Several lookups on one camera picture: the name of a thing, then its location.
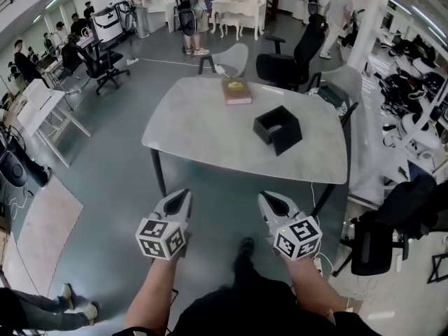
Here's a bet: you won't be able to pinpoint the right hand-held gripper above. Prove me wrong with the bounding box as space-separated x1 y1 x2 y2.
258 190 323 261

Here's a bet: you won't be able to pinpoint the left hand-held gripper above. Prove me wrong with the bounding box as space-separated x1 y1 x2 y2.
135 188 194 260

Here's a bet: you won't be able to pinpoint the black square box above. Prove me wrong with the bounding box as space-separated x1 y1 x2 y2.
253 104 303 157

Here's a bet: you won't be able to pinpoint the person's right forearm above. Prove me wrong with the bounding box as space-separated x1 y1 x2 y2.
285 255 351 321

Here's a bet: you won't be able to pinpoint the person's left forearm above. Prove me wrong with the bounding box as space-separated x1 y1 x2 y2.
124 256 180 333

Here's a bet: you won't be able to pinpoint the dark green box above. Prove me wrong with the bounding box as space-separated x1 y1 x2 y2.
316 84 351 106

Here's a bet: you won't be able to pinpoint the person's black shoe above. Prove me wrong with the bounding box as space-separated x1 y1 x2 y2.
239 237 256 258

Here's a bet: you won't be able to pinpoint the grey marble-top table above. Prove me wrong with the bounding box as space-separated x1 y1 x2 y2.
141 76 351 216

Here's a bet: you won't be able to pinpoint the person's black trousers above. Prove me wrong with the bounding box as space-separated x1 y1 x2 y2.
170 248 389 336

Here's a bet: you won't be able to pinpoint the black office chair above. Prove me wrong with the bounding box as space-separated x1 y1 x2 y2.
71 41 131 96
255 12 329 92
331 179 440 277

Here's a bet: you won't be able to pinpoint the brown hardcover book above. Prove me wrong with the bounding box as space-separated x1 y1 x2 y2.
220 77 253 106

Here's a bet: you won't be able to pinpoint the pink floor mat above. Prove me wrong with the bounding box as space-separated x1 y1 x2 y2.
6 176 85 298

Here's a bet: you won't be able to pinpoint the grey shell chair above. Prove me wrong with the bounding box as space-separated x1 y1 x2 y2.
307 64 363 130
198 42 250 79

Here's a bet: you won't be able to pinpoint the open laptop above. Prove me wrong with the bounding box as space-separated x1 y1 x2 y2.
407 158 439 190

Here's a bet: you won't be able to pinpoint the white folding table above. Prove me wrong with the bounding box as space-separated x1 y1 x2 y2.
16 78 92 168

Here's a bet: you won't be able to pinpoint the white storage shelf rack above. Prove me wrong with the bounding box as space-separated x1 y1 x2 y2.
363 0 448 176

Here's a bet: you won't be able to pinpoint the white carved stool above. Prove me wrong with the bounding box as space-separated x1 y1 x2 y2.
220 12 244 40

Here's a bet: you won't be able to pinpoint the white vanity desk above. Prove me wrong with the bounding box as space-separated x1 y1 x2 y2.
212 0 270 41

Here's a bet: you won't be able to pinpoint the brown ladder shelf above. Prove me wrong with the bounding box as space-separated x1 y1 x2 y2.
265 0 281 22

